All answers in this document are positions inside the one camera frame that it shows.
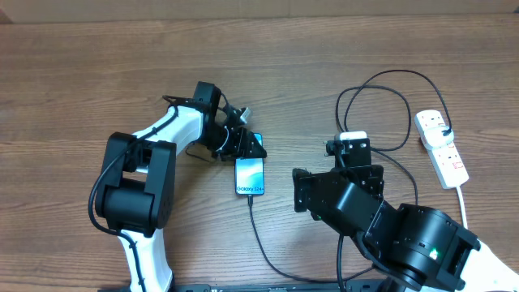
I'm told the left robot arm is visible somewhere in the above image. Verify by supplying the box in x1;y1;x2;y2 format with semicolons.
88;81;267;291

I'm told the blue Samsung Galaxy smartphone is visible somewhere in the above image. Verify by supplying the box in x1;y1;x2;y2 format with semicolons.
234;158;264;195

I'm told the white power strip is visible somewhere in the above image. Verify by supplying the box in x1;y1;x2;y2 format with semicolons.
414;109;469;189

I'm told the white charger adapter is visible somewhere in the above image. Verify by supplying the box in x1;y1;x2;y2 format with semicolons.
422;125;454;150

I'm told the cardboard backdrop panel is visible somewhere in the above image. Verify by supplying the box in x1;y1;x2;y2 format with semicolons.
1;0;518;24

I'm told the white power strip cord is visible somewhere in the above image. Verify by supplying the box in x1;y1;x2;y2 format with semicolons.
456;186;470;230

